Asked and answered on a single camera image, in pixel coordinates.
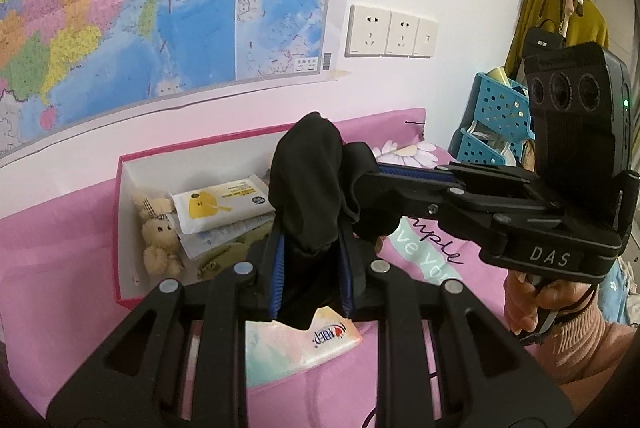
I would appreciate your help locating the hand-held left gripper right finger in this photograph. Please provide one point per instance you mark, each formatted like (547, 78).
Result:
(347, 278)

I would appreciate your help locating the person's right hand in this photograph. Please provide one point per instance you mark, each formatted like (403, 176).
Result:
(520, 303)

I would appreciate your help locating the yellow white wet wipes pack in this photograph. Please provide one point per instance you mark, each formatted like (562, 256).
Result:
(215, 208)

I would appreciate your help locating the green frog plush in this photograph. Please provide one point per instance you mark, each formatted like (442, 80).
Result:
(225, 255)

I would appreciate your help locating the black cloth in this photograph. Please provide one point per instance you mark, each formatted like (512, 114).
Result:
(305, 183)

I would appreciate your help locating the mustard yellow garment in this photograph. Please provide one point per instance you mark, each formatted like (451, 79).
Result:
(592, 23)

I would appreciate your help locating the white wall switch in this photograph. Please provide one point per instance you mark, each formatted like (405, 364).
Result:
(424, 38)

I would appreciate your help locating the beige bear plush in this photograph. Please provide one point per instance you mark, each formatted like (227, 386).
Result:
(162, 208)
(160, 253)

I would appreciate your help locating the black handbag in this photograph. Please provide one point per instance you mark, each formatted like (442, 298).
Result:
(542, 40)

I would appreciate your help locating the pastel tissue pack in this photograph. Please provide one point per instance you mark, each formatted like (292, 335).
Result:
(300, 348)

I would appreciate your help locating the blue perforated basket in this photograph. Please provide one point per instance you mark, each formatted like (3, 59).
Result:
(467, 148)
(500, 108)

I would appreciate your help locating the white wall socket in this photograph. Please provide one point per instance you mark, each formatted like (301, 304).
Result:
(367, 30)
(401, 34)

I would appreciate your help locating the yellow green cup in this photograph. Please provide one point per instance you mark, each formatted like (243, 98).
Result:
(499, 77)

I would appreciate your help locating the colourful wall map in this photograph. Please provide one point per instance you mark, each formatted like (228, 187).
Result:
(150, 8)

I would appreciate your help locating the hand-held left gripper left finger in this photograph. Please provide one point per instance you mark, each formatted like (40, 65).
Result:
(277, 273)

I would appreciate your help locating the light blue floral cloth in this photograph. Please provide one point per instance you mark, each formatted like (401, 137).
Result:
(622, 288)

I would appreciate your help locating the pink cardboard box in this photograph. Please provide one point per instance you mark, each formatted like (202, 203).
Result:
(150, 178)

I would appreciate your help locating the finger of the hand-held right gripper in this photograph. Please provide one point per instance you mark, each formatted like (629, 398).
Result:
(410, 203)
(410, 173)

